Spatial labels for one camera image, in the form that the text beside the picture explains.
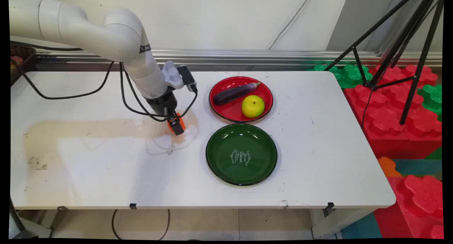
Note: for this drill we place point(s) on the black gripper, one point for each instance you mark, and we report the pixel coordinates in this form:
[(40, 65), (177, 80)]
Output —
[(162, 102)]

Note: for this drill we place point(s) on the orange cube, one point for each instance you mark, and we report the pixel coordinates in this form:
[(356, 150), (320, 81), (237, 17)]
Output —
[(181, 122)]

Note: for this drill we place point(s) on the purple eggplant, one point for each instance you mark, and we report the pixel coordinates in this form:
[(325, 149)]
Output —
[(230, 94)]

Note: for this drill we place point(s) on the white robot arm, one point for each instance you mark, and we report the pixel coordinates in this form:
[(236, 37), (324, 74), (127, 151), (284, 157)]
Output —
[(116, 35)]

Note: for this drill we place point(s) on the red plate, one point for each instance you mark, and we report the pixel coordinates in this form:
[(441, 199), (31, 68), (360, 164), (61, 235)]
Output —
[(231, 111)]

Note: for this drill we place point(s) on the green plate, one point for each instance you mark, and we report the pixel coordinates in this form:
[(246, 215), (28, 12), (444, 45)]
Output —
[(226, 166)]

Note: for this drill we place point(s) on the yellow-green apple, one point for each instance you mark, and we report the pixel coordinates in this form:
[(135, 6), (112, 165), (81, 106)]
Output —
[(253, 106)]

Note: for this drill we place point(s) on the black table edge clip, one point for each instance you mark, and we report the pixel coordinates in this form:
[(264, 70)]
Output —
[(133, 205), (330, 205)]

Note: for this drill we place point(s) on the brown wicker basket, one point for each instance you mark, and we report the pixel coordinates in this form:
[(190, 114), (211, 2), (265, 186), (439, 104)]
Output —
[(21, 52)]

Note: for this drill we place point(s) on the grey metal stand foot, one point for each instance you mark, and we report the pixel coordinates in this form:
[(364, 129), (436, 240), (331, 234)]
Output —
[(33, 230)]

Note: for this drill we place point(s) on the green foam block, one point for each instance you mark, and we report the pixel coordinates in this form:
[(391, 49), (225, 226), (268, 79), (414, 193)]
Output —
[(435, 154), (348, 75), (433, 98)]

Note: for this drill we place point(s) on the grey table leg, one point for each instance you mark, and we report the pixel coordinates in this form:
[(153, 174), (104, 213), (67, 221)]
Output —
[(336, 222)]

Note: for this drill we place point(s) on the red foam block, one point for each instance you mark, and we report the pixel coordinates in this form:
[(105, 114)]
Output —
[(393, 74), (382, 130), (421, 198)]

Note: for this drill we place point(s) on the teal foam mat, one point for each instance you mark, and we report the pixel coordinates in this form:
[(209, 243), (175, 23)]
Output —
[(414, 168), (364, 228)]

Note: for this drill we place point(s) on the orange foam piece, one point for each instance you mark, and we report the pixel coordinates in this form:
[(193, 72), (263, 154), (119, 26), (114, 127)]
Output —
[(387, 168)]

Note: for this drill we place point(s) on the black tripod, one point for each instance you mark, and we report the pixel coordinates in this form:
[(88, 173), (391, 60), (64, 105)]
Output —
[(422, 60)]

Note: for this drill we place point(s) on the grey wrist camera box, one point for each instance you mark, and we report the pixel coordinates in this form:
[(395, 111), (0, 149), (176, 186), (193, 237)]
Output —
[(173, 75)]

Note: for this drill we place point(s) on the aluminium wall rail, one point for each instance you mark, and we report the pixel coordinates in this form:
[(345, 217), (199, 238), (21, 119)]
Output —
[(230, 58)]

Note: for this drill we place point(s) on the grey table bracket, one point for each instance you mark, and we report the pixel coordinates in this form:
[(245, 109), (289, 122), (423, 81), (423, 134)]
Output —
[(62, 208)]

